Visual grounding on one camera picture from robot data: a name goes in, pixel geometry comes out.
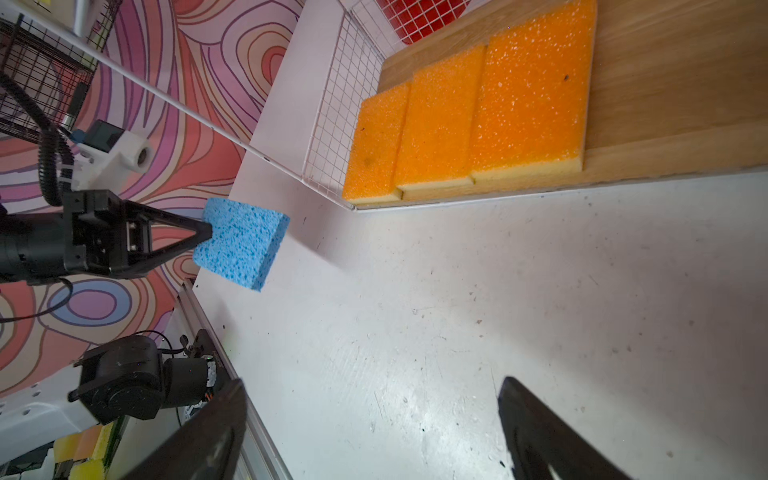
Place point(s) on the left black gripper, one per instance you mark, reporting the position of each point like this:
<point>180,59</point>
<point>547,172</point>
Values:
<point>110,237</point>

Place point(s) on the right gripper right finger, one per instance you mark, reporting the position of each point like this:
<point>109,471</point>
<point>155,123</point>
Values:
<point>541,444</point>

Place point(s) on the white wire wooden shelf rack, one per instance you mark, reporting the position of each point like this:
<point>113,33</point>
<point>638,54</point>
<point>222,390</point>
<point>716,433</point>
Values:
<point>677,89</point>

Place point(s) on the orange sponge with pale back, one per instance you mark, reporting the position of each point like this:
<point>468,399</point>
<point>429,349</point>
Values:
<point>374,153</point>

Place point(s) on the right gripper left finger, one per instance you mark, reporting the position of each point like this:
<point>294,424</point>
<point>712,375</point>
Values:
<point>206,447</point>

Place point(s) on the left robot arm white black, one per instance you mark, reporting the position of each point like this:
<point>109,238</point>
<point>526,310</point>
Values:
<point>80,275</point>

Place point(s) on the blue sponge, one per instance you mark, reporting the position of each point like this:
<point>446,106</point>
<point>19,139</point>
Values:
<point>244,243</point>

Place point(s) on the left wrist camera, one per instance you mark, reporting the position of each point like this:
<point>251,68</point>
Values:
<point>108,157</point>

